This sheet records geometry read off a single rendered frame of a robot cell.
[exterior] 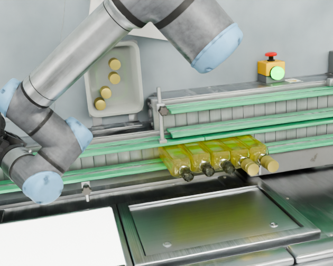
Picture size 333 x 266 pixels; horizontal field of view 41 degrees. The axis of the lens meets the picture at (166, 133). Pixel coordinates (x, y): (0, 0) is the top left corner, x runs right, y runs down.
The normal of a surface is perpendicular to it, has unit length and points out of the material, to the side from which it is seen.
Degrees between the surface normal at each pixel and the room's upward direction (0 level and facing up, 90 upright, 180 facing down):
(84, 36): 34
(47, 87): 21
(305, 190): 90
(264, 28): 0
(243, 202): 90
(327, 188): 89
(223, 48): 2
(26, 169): 61
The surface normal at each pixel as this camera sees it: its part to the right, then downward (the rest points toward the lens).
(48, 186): 0.68, 0.40
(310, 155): 0.22, 0.26
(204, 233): -0.07, -0.96
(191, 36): -0.16, 0.59
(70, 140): 0.36, -0.07
